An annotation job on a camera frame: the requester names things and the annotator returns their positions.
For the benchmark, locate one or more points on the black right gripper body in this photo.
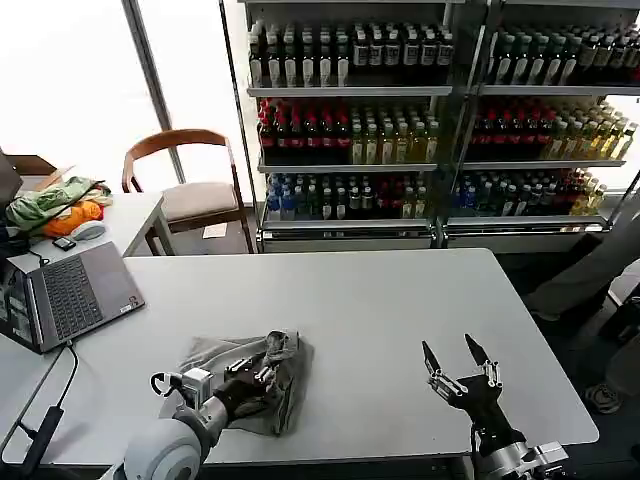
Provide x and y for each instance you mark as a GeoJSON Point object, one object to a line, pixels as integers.
{"type": "Point", "coordinates": [482, 407]}

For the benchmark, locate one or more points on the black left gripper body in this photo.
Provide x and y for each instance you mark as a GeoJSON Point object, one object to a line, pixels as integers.
{"type": "Point", "coordinates": [240, 397]}

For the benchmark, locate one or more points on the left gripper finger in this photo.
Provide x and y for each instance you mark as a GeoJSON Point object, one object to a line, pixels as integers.
{"type": "Point", "coordinates": [264, 376]}
{"type": "Point", "coordinates": [239, 365]}

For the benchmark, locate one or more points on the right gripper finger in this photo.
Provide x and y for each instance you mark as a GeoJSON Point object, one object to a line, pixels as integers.
{"type": "Point", "coordinates": [440, 377]}
{"type": "Point", "coordinates": [487, 370]}

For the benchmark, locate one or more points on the grey printed t-shirt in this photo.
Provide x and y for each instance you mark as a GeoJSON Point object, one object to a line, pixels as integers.
{"type": "Point", "coordinates": [290, 380]}

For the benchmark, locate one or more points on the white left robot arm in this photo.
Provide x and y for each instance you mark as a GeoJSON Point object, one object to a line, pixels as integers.
{"type": "Point", "coordinates": [170, 445]}

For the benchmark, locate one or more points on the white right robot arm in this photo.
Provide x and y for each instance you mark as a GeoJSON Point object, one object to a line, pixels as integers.
{"type": "Point", "coordinates": [525, 460]}

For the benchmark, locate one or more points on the person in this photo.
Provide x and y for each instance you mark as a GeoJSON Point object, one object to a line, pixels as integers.
{"type": "Point", "coordinates": [575, 280]}

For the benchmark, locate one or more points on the paper sheet on floor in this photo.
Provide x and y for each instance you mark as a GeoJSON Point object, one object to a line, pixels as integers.
{"type": "Point", "coordinates": [214, 231]}

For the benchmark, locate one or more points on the wooden chair with cushion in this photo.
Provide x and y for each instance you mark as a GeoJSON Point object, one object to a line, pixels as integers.
{"type": "Point", "coordinates": [197, 200]}

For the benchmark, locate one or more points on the grey open laptop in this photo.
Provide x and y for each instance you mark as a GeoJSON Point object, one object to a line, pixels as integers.
{"type": "Point", "coordinates": [80, 295]}

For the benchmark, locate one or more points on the white side table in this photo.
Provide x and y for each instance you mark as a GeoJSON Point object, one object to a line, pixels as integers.
{"type": "Point", "coordinates": [135, 220]}

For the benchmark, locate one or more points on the grey computer mouse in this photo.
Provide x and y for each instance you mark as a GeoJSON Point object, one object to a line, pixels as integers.
{"type": "Point", "coordinates": [87, 231]}

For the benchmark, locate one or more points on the small black phone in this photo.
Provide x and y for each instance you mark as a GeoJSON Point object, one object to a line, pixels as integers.
{"type": "Point", "coordinates": [64, 243]}

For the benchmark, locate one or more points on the orange crumpled cloth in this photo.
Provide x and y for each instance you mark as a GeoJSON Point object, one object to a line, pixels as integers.
{"type": "Point", "coordinates": [75, 217]}

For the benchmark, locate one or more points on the shelf of drink bottles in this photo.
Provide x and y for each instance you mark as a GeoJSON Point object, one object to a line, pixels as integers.
{"type": "Point", "coordinates": [545, 130]}
{"type": "Point", "coordinates": [345, 130]}

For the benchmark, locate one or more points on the green crumpled cloth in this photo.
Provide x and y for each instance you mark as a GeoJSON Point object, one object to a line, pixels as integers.
{"type": "Point", "coordinates": [45, 202]}

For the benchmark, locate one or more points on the grey window frame post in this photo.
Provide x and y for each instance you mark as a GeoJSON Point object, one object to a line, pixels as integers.
{"type": "Point", "coordinates": [152, 85]}

